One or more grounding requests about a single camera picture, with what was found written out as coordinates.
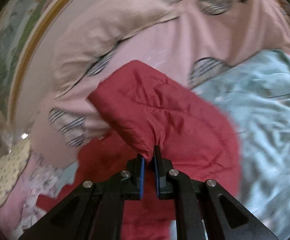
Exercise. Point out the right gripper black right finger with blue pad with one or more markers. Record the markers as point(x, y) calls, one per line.
point(204, 209)

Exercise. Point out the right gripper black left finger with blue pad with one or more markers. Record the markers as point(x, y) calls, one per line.
point(93, 210)

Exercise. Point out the red quilted puffer jacket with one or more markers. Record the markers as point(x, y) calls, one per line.
point(144, 109)

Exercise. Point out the pink floral fabric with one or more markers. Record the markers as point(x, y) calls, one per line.
point(19, 211)

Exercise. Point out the yellow floral fabric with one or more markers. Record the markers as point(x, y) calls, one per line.
point(12, 166)

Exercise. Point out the light teal floral bedsheet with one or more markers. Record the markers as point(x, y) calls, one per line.
point(256, 96)

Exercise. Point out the beige pillow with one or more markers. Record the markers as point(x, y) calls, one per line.
point(98, 30)

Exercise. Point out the green patterned wooden headboard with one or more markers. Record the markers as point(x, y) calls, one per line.
point(23, 23)

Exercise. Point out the pink duvet with plaid hearts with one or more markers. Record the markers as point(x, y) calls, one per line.
point(189, 49)

